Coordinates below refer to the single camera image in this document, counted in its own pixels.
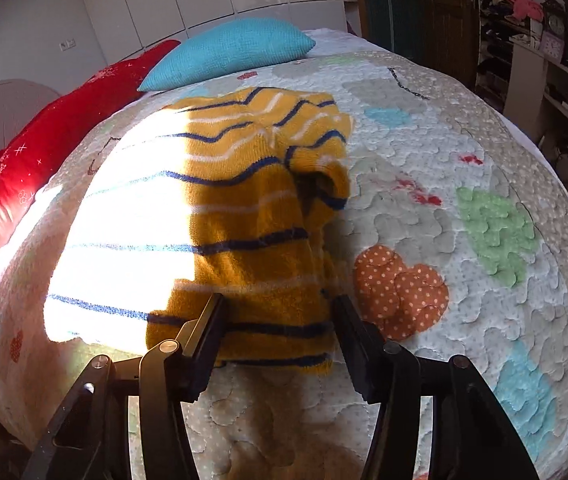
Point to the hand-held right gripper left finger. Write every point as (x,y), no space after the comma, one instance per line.
(209,345)

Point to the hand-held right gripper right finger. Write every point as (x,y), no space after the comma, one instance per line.
(359,350)

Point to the yellow striped sweater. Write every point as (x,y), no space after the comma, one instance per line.
(264,250)

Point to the pink clothes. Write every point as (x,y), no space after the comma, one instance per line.
(524,5)

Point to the patchwork heart quilt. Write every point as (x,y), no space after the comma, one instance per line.
(464,160)

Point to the teal knitted pillow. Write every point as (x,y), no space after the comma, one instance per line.
(229,50)

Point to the white bed sheet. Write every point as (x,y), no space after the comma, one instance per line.
(334,36)

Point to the open storage shelf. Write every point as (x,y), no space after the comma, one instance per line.
(524,75)

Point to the brown wooden door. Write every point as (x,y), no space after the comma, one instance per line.
(449,20)

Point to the ornate table clock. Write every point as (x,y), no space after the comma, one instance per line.
(554,27)

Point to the white wall socket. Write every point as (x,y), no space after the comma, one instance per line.
(68,44)

